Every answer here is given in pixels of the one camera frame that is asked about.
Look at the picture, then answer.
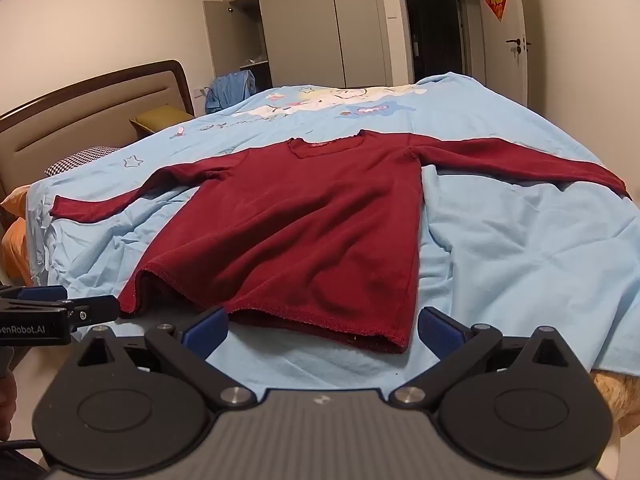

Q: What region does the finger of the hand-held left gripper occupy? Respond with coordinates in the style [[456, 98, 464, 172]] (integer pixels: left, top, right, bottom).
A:
[[0, 285, 68, 307], [65, 296, 121, 330]]

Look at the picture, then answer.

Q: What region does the orange pillow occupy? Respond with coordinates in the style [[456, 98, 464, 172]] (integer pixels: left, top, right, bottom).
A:
[[0, 185, 33, 286]]

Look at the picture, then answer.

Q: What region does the brown padded bed headboard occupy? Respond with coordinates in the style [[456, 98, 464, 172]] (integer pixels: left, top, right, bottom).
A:
[[0, 60, 196, 241]]

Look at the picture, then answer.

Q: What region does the dark red sweater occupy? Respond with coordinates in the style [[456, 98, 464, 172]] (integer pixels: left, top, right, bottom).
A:
[[50, 130, 628, 353]]

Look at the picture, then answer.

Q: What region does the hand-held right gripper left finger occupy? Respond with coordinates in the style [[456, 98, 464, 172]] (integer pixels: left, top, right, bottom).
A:
[[75, 306, 256, 410]]

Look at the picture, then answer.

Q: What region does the olive green pillow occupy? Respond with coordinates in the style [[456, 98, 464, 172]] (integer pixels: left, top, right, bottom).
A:
[[130, 105, 195, 141]]

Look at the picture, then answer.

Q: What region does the black white houndstooth pillow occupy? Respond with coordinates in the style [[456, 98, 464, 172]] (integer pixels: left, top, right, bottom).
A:
[[45, 146, 121, 177]]

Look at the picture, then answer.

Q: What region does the dark doorway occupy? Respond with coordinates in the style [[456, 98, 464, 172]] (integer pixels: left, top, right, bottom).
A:
[[400, 0, 473, 83]]

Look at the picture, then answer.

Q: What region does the open wardrobe door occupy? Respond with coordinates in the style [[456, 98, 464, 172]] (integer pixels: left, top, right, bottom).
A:
[[202, 0, 242, 78]]

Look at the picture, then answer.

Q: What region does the grey built-in wardrobe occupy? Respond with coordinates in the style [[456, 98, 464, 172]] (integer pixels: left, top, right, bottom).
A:
[[202, 0, 401, 92]]

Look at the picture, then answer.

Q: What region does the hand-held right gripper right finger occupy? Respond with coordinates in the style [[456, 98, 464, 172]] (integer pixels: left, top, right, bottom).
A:
[[389, 306, 576, 408]]

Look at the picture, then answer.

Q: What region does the black cable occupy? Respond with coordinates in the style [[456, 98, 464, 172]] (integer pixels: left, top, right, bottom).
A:
[[0, 438, 42, 453]]

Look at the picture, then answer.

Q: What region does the blue clothing pile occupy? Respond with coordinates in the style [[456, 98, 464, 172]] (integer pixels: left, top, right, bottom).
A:
[[205, 70, 257, 115]]

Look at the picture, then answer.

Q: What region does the white room door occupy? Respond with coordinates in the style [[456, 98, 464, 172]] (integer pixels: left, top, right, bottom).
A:
[[472, 0, 532, 107]]

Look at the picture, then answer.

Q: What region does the light blue printed blanket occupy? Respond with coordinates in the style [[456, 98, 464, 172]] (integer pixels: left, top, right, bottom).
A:
[[25, 72, 640, 391]]

